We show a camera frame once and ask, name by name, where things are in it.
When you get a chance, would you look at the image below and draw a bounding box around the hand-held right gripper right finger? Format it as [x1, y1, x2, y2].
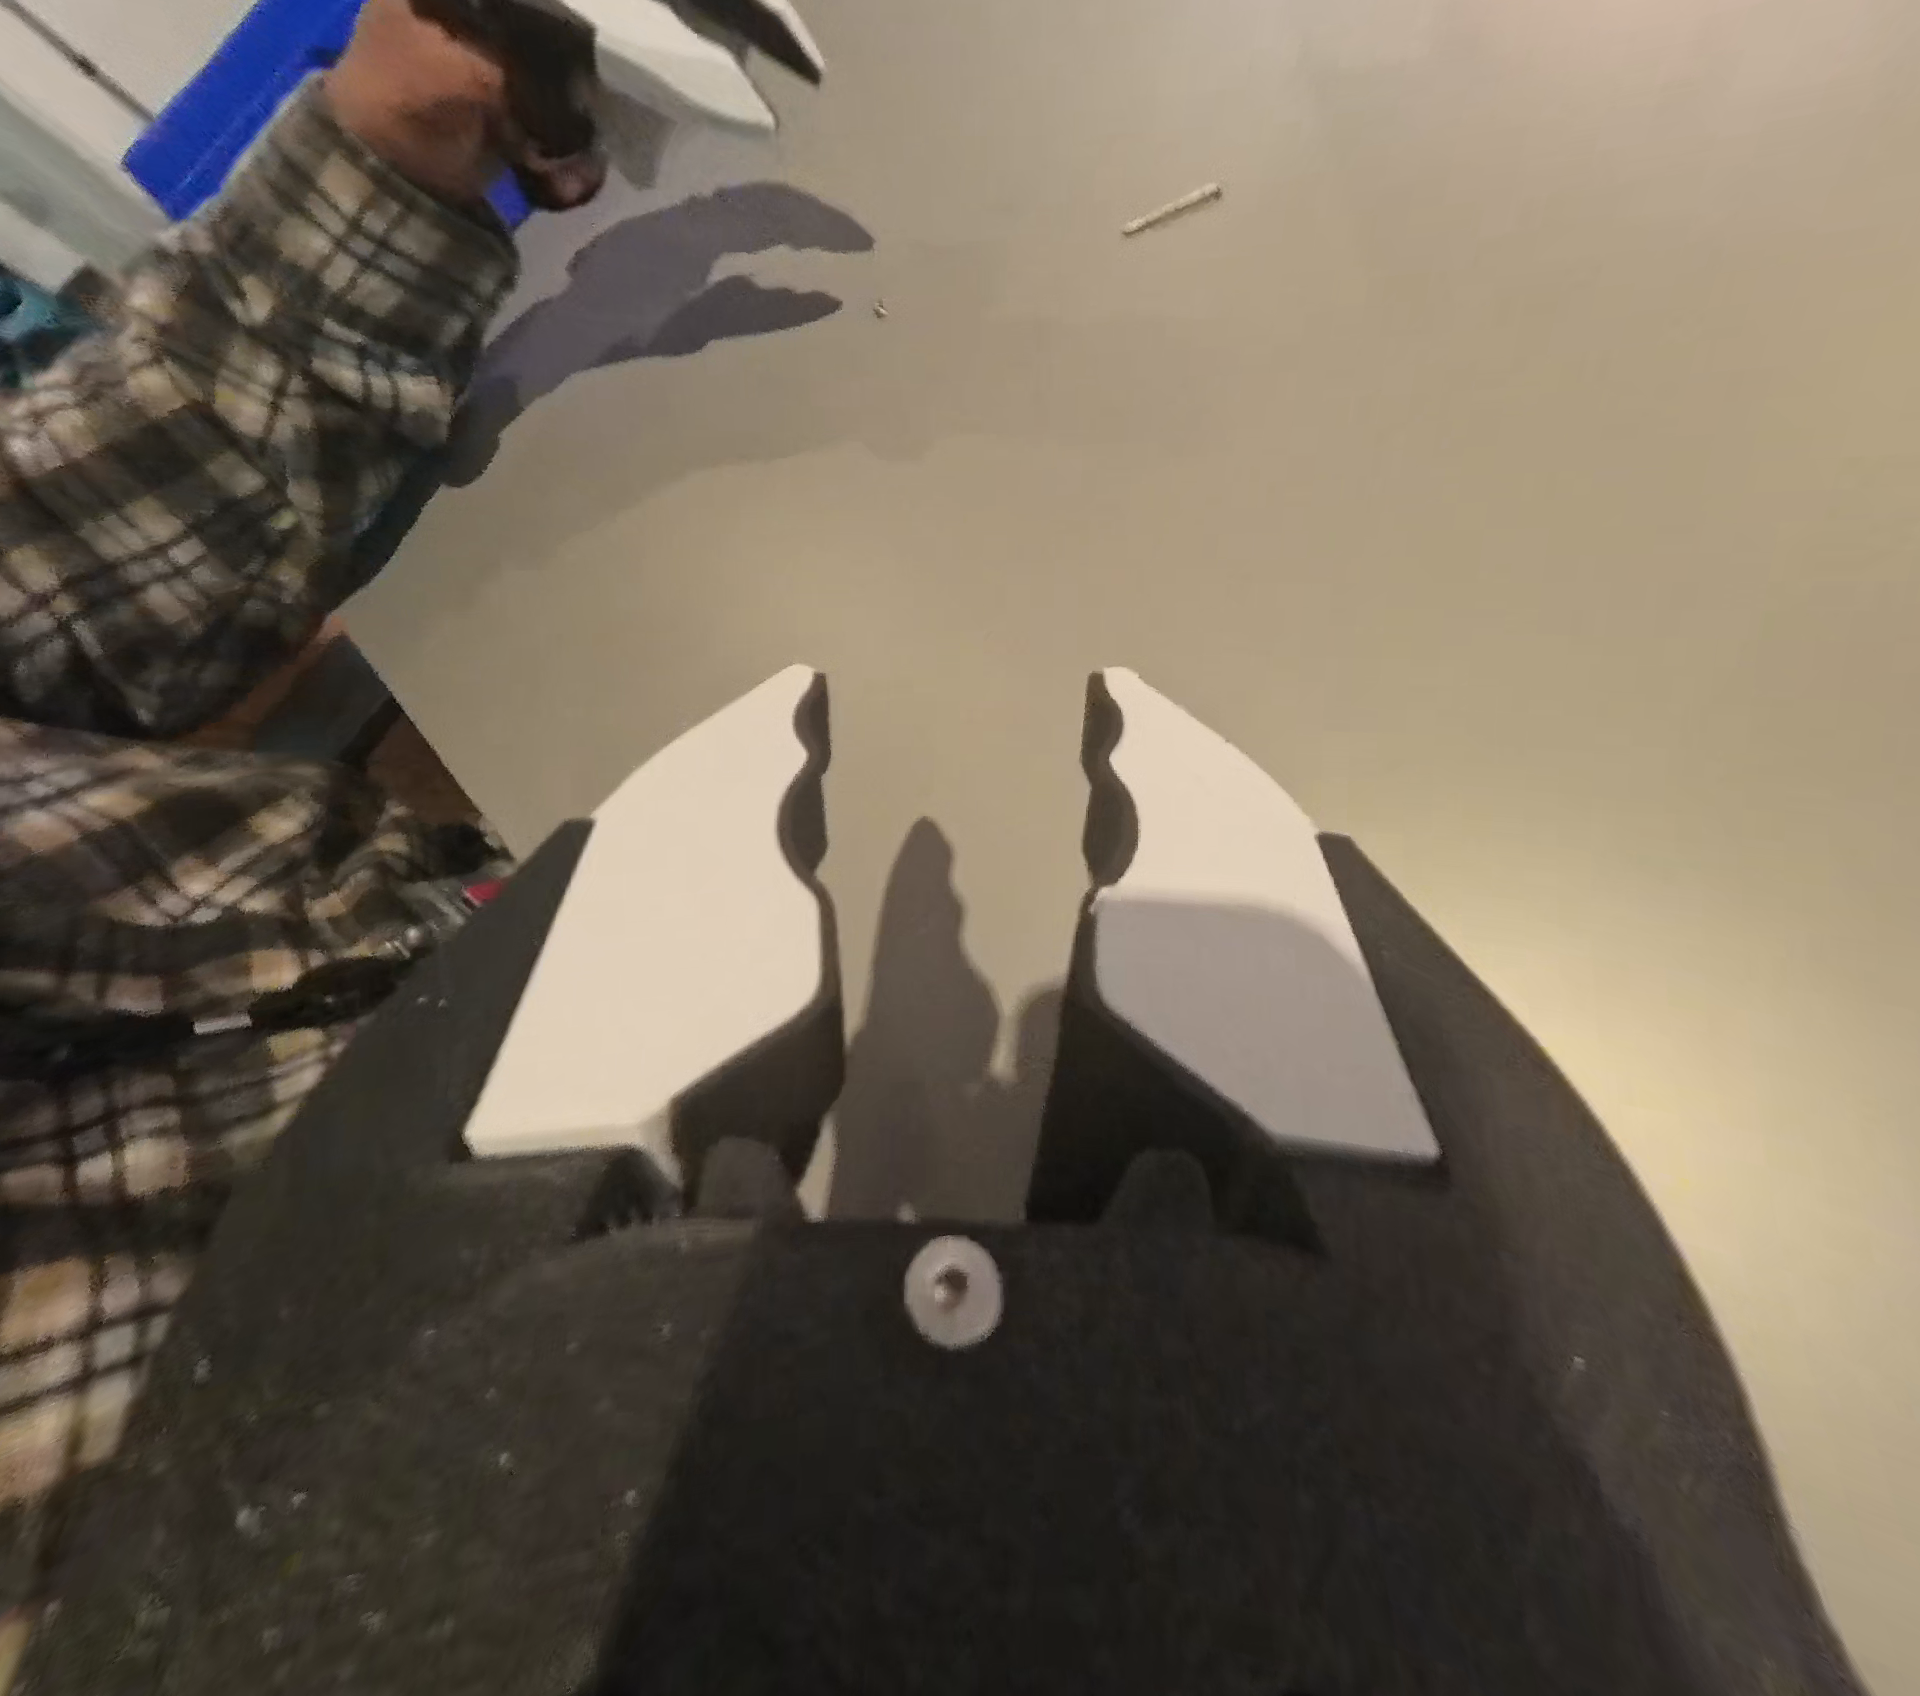
[1024, 663, 1446, 1256]

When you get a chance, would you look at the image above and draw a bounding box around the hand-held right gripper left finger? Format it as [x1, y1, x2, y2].
[463, 663, 850, 1187]

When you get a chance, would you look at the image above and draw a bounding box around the blue plastic bin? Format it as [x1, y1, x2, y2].
[123, 0, 539, 232]

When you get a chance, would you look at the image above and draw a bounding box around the person's left forearm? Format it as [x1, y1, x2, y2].
[0, 81, 522, 742]

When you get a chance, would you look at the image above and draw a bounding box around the person's left hand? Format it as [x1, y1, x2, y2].
[318, 0, 606, 216]

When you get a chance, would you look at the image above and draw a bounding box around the person's plaid shirt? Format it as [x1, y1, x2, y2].
[0, 717, 517, 1518]

